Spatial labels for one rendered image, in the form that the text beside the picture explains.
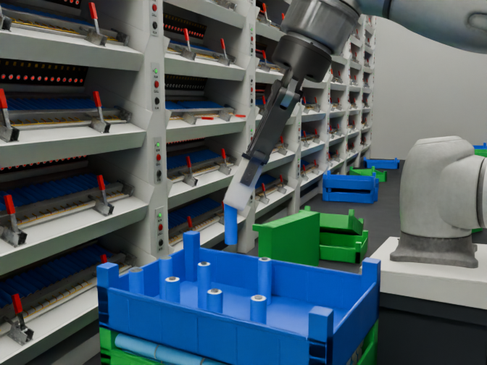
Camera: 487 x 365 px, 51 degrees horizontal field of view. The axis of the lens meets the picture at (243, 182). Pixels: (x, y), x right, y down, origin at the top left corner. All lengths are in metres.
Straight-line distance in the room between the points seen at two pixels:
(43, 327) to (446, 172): 0.89
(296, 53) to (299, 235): 1.16
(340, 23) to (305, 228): 1.19
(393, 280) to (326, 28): 0.62
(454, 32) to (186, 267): 0.49
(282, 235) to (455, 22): 1.14
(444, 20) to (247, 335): 0.42
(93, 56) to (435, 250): 0.85
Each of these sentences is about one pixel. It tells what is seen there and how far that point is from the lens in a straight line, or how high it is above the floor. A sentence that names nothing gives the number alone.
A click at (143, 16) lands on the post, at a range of 1.33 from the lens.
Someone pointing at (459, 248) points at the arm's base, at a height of 0.28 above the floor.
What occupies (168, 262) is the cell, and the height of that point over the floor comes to 0.38.
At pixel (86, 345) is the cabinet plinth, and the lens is 1.29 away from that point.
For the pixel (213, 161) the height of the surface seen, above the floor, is 0.38.
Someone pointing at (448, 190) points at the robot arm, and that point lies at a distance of 1.15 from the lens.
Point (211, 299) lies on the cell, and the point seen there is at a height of 0.38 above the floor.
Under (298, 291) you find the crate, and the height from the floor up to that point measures 0.34.
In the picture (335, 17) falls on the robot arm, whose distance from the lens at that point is 0.67.
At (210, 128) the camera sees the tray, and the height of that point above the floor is 0.51.
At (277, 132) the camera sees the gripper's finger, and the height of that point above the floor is 0.56.
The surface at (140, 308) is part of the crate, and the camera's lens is 0.63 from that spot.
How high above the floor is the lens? 0.60
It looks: 9 degrees down
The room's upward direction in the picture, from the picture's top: straight up
